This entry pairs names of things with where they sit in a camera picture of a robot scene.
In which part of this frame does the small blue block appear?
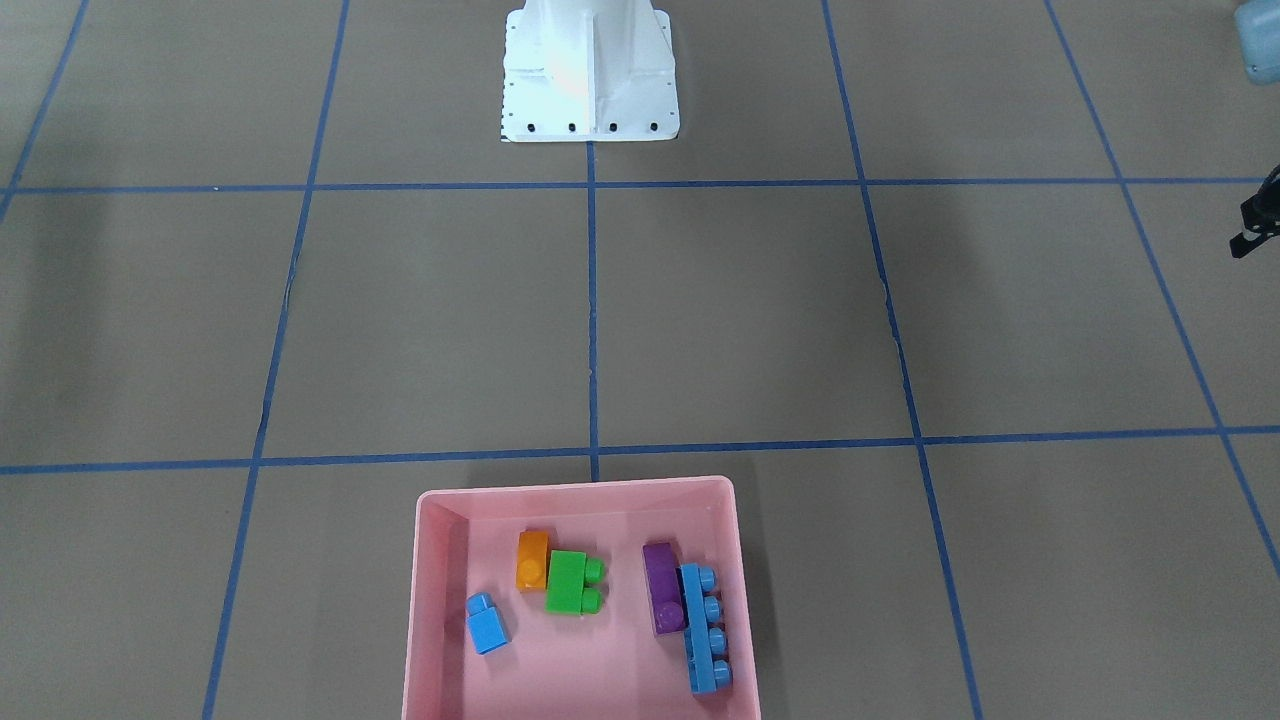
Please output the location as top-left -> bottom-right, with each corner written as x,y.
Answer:
465,592 -> 511,656

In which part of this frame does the pink plastic box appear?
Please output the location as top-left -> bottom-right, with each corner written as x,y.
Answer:
401,477 -> 762,719

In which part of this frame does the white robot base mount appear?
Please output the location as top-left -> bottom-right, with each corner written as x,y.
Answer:
500,1 -> 681,143

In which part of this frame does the orange block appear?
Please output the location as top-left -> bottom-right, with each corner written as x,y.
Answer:
515,530 -> 550,593

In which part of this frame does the green block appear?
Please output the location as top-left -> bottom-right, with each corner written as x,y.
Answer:
545,550 -> 605,616

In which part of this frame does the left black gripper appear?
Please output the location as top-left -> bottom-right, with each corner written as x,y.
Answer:
1229,167 -> 1279,259

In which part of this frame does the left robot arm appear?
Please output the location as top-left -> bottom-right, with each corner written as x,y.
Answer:
1229,1 -> 1279,259

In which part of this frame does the long blue studded block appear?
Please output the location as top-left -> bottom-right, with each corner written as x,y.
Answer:
678,562 -> 733,696

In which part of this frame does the purple block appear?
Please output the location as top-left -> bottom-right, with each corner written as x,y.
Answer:
641,539 -> 689,635

